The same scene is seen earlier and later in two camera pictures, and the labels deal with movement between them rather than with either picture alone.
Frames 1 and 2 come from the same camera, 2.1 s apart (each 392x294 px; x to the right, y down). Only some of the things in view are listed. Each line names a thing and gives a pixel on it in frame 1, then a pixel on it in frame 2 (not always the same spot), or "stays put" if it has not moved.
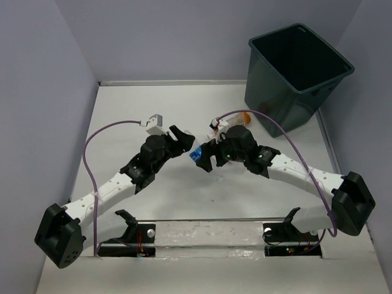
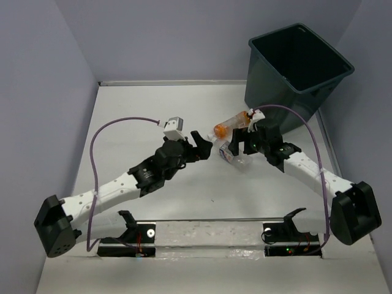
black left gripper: (185, 141) -> (201, 152)
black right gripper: (210, 149) -> (239, 135)
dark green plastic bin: (291, 72) stays put
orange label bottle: (243, 119) stays put
